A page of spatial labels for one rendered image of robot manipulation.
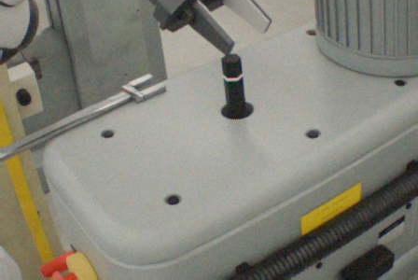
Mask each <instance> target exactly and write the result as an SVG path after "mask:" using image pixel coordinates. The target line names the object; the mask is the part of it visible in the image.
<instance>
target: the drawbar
mask: <svg viewBox="0 0 418 280"><path fill-rule="evenodd" d="M221 65H222V72H223V76H224V77H226V78H238V77H239V76H240V75H241V74H242V73H243V68H242V61H241V57H240V56H239V55H238V54H229V55H227V56H226V55H225V56H224V57H222V58H221ZM224 91H225V96H226V103H227V109H228V119H246V118H247V112H246V104H245V98H244V76H242V77H241V78H240V79H238V80H237V81H227V80H226V79H225V78H224Z"/></svg>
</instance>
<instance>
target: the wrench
mask: <svg viewBox="0 0 418 280"><path fill-rule="evenodd" d="M152 81H153V76H151V75H150V74H147V75H146V76H144V77H140V78H137V79H136V80H133V81H132V82H130V83H129V84H126V85H125V86H123V87H121V89H122V91H121V92H120V93H116V94H114V95H113V96H111V97H108V98H106V99H104V100H102V101H100V102H98V103H97V104H93V105H91V106H88V107H86V108H84V109H83V110H79V111H78V112H76V113H74V114H72V115H71V116H67V117H66V118H64V119H60V120H58V121H56V122H54V123H52V124H50V125H48V126H47V127H44V128H42V129H40V130H38V131H36V132H34V133H31V134H29V135H26V136H25V137H23V138H21V139H20V140H17V141H15V142H12V143H11V144H10V145H6V146H5V147H2V148H0V163H1V162H3V161H5V160H9V159H10V158H11V157H14V156H15V155H19V154H20V153H22V152H24V151H25V150H27V149H29V148H32V147H34V146H37V145H38V144H42V143H43V142H44V141H48V140H49V139H50V138H53V137H54V136H58V135H59V134H61V133H64V132H66V131H69V130H71V129H72V128H75V127H76V126H78V125H81V124H83V123H84V122H86V121H89V120H91V119H95V118H96V117H98V116H101V115H103V114H104V113H105V112H108V111H111V110H112V109H115V108H117V107H119V106H120V105H125V104H126V103H129V102H130V101H131V100H132V99H133V100H134V101H135V102H136V103H140V102H143V101H144V100H146V99H150V98H152V97H153V96H155V95H159V94H160V93H162V92H166V86H165V85H164V84H162V83H159V84H158V85H156V86H152V87H151V88H149V89H147V90H144V91H141V92H139V91H138V90H137V89H140V88H141V87H143V86H146V85H147V84H149V83H152Z"/></svg>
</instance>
